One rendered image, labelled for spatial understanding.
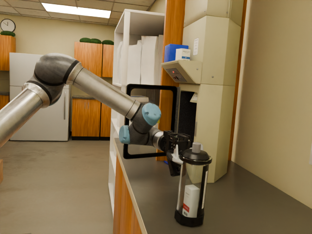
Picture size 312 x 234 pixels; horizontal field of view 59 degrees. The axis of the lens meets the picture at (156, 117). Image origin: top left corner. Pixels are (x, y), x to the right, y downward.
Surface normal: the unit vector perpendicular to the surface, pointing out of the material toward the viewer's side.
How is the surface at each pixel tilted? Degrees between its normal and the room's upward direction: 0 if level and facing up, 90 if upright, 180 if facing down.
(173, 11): 90
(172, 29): 90
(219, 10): 90
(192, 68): 90
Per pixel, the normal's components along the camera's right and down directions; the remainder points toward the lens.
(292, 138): -0.97, -0.04
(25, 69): 0.22, 0.14
